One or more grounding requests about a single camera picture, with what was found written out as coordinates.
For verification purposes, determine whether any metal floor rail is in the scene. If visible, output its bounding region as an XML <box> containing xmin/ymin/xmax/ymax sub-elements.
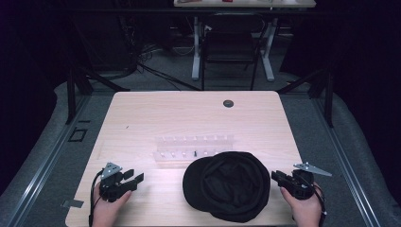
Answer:
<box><xmin>311</xmin><ymin>96</ymin><xmax>383</xmax><ymax>227</ymax></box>
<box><xmin>7</xmin><ymin>94</ymin><xmax>93</xmax><ymax>227</ymax></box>

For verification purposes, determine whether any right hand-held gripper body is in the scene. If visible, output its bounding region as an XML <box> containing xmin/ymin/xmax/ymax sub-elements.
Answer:
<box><xmin>290</xmin><ymin>162</ymin><xmax>333</xmax><ymax>201</ymax></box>

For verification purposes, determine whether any grey tape strip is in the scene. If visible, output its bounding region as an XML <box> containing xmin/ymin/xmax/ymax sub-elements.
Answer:
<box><xmin>60</xmin><ymin>199</ymin><xmax>85</xmax><ymax>209</ymax></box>

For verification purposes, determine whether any person's right hand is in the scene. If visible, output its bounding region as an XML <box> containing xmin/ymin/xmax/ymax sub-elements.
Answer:
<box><xmin>279</xmin><ymin>182</ymin><xmax>323</xmax><ymax>227</ymax></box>

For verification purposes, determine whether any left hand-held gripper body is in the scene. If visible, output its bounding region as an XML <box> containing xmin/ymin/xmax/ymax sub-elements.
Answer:
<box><xmin>98</xmin><ymin>162</ymin><xmax>131</xmax><ymax>203</ymax></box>

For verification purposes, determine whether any clear acrylic rack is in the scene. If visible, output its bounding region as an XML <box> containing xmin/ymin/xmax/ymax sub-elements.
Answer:
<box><xmin>152</xmin><ymin>134</ymin><xmax>235</xmax><ymax>166</ymax></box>

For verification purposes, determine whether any black tape square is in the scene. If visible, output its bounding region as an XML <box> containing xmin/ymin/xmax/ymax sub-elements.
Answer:
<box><xmin>67</xmin><ymin>126</ymin><xmax>89</xmax><ymax>143</ymax></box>

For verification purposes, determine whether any black metal frame stand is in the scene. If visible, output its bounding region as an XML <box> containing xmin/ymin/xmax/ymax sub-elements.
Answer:
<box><xmin>63</xmin><ymin>61</ymin><xmax>131</xmax><ymax>126</ymax></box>
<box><xmin>276</xmin><ymin>67</ymin><xmax>335</xmax><ymax>129</ymax></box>

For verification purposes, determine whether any white-legged desk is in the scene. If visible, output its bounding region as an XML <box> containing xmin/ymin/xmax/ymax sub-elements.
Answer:
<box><xmin>172</xmin><ymin>0</ymin><xmax>317</xmax><ymax>82</ymax></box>

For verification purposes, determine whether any person's left hand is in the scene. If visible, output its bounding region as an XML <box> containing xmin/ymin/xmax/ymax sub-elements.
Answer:
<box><xmin>92</xmin><ymin>189</ymin><xmax>133</xmax><ymax>227</ymax></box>

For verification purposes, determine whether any black cap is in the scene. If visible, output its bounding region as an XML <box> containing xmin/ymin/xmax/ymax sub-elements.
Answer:
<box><xmin>182</xmin><ymin>150</ymin><xmax>271</xmax><ymax>224</ymax></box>

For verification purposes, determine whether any black chair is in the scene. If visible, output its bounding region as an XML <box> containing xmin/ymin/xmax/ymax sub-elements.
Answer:
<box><xmin>200</xmin><ymin>13</ymin><xmax>267</xmax><ymax>92</ymax></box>

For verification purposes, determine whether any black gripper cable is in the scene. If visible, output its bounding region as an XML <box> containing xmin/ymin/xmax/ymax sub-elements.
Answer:
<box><xmin>88</xmin><ymin>169</ymin><xmax>106</xmax><ymax>227</ymax></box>
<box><xmin>302</xmin><ymin>175</ymin><xmax>328</xmax><ymax>227</ymax></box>

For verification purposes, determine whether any black floor cable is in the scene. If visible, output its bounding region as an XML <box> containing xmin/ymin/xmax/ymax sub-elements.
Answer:
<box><xmin>137</xmin><ymin>61</ymin><xmax>202</xmax><ymax>93</ymax></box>

